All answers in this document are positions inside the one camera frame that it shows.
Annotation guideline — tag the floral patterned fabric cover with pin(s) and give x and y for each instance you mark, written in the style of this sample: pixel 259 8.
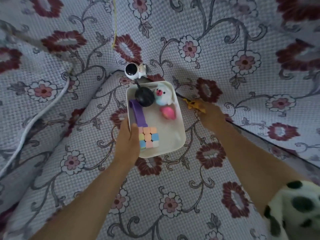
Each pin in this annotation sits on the floral patterned fabric cover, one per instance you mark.
pixel 225 34

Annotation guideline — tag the person's right fingers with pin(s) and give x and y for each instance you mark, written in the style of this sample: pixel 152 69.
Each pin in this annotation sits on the person's right fingers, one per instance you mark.
pixel 203 109

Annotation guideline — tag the white astronaut toy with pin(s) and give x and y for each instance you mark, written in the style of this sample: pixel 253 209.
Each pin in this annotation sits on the white astronaut toy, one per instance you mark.
pixel 132 70

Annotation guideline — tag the white plastic tray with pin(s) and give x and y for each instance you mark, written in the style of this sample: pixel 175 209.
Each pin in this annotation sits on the white plastic tray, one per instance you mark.
pixel 170 134

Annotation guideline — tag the pink egg-shaped toy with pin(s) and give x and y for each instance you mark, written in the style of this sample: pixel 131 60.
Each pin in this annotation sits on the pink egg-shaped toy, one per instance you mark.
pixel 168 112

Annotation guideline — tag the white plush seal toy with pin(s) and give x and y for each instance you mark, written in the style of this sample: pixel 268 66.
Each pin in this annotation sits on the white plush seal toy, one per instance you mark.
pixel 162 94

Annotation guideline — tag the person's left forearm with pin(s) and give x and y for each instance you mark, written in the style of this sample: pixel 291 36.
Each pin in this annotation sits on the person's left forearm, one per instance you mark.
pixel 92 204

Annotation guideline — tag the white black-spotted plush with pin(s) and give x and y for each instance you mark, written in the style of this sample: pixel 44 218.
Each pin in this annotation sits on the white black-spotted plush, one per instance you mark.
pixel 295 209

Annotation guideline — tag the small yellow toy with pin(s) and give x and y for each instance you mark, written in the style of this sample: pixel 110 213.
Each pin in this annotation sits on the small yellow toy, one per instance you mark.
pixel 192 105

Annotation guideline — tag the person's left hand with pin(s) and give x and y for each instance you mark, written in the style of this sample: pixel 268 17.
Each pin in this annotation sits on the person's left hand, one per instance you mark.
pixel 127 147

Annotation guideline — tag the black ball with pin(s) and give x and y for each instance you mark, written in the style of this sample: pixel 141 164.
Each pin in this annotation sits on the black ball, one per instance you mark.
pixel 145 96

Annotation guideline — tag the person's right forearm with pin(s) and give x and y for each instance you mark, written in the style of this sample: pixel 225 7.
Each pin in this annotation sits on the person's right forearm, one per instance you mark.
pixel 255 162

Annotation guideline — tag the person's right hand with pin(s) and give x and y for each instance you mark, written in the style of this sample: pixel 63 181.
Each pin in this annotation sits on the person's right hand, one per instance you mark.
pixel 213 118

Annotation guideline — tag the pastel puzzle cube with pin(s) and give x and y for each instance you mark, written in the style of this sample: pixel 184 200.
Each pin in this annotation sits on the pastel puzzle cube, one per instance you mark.
pixel 149 137

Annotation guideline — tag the purple plastic toy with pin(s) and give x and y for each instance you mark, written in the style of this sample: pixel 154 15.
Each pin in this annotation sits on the purple plastic toy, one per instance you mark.
pixel 140 114

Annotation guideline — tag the person's left thumb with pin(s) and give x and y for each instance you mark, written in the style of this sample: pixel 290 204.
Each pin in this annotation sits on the person's left thumb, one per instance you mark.
pixel 135 133

